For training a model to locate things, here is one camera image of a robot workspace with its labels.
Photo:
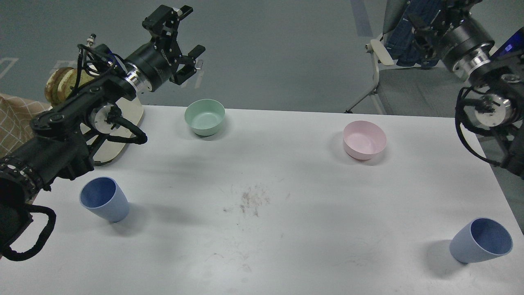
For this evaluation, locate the grey office chair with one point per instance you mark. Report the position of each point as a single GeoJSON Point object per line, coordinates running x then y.
{"type": "Point", "coordinates": [409, 91]}

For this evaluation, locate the cream toaster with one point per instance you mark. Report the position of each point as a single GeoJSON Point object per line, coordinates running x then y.
{"type": "Point", "coordinates": [95, 126]}

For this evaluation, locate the green bowl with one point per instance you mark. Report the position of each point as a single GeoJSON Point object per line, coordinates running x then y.
{"type": "Point", "coordinates": [205, 117]}

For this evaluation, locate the brown patterned cloth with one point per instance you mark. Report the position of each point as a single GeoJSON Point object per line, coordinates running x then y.
{"type": "Point", "coordinates": [16, 119]}

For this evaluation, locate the pink bowl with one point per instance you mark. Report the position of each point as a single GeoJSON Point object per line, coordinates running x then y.
{"type": "Point", "coordinates": [363, 140]}

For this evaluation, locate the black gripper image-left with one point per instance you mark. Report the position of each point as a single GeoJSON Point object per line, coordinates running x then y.
{"type": "Point", "coordinates": [161, 60]}

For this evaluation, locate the bread slice front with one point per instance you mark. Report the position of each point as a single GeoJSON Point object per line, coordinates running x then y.
{"type": "Point", "coordinates": [67, 83]}

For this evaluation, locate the blue denim jacket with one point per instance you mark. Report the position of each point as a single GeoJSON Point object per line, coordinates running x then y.
{"type": "Point", "coordinates": [398, 30]}

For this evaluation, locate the blue cup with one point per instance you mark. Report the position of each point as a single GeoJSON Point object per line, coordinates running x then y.
{"type": "Point", "coordinates": [104, 197]}
{"type": "Point", "coordinates": [480, 240]}

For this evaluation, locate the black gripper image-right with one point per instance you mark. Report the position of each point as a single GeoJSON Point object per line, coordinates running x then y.
{"type": "Point", "coordinates": [453, 36]}

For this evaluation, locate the bread slice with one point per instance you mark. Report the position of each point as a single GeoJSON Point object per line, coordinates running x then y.
{"type": "Point", "coordinates": [67, 83]}
{"type": "Point", "coordinates": [52, 84]}

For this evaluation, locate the bread slice back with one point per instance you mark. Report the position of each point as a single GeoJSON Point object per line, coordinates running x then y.
{"type": "Point", "coordinates": [52, 84]}

